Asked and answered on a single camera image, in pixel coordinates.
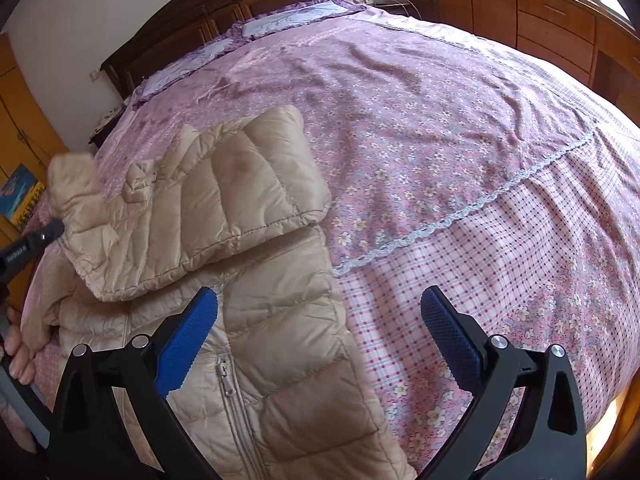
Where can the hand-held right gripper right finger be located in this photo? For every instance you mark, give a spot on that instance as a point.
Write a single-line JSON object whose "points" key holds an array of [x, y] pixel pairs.
{"points": [[450, 332]]}

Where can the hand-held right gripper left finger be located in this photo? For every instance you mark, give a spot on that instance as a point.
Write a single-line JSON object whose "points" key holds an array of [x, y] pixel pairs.
{"points": [[192, 340]]}

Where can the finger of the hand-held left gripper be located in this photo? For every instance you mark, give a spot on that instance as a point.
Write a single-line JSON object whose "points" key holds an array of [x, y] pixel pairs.
{"points": [[30, 247]]}

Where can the beige puffer jacket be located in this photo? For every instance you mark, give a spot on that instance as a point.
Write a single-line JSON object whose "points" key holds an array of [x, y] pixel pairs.
{"points": [[260, 185]]}

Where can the person's left hand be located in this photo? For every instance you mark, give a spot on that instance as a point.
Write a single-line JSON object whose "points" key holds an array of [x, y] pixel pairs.
{"points": [[20, 350]]}

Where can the pink floral cloth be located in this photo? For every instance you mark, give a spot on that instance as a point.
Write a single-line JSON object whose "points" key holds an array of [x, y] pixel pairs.
{"points": [[42, 210]]}

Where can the orange wooden wardrobe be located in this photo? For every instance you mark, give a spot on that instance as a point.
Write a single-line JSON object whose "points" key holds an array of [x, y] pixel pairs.
{"points": [[17, 125]]}

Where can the dark wooden nightstand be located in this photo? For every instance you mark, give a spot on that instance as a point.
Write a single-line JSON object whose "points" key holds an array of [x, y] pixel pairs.
{"points": [[105, 127]]}

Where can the pink floral bedspread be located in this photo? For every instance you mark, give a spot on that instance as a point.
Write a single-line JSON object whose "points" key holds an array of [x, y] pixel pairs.
{"points": [[425, 135]]}

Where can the purple frilled pillow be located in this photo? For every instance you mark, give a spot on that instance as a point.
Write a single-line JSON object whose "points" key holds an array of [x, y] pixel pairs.
{"points": [[185, 67], [300, 17]]}

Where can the dark wooden bed headboard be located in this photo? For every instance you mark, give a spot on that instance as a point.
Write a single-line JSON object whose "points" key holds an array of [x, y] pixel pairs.
{"points": [[220, 5]]}

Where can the wooden drawer cabinet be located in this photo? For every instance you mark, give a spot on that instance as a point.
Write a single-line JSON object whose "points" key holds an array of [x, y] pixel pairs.
{"points": [[540, 20]]}

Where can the blue wall poster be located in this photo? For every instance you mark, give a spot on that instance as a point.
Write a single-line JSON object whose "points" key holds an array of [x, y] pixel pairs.
{"points": [[20, 192]]}

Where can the white wall socket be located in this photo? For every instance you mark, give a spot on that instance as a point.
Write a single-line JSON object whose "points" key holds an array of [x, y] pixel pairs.
{"points": [[95, 74]]}

